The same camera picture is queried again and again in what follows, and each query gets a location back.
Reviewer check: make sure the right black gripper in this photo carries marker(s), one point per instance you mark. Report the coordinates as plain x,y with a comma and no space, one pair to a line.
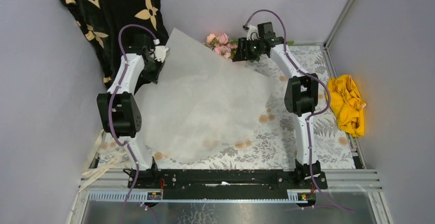
240,55

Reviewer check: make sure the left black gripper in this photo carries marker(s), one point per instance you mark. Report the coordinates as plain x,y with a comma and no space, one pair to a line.
153,77

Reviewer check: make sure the pink fake flower bouquet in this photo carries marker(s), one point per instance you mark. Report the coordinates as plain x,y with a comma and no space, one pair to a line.
226,47

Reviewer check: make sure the white translucent wrapping paper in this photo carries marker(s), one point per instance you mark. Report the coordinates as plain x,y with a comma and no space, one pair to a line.
202,103

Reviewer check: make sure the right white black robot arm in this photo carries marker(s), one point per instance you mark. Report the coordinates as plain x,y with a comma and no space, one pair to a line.
301,95

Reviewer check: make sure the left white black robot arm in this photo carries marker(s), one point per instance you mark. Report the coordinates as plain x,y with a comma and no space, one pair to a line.
119,112

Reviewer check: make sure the black blanket with cream flowers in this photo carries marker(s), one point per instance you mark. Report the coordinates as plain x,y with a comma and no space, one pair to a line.
101,20

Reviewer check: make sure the yellow cloth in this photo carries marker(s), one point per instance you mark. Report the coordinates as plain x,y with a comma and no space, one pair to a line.
347,105

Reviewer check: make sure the floral patterned table mat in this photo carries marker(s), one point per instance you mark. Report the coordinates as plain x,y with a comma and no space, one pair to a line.
273,145

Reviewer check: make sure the cream printed ribbon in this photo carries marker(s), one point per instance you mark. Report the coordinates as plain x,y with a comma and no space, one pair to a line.
105,155

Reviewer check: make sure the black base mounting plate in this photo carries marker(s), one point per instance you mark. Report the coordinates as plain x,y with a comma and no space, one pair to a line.
177,184

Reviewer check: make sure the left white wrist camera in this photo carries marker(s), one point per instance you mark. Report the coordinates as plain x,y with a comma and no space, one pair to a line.
160,51

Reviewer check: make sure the aluminium frame rail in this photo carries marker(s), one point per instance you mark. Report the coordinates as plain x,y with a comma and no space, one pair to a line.
352,196

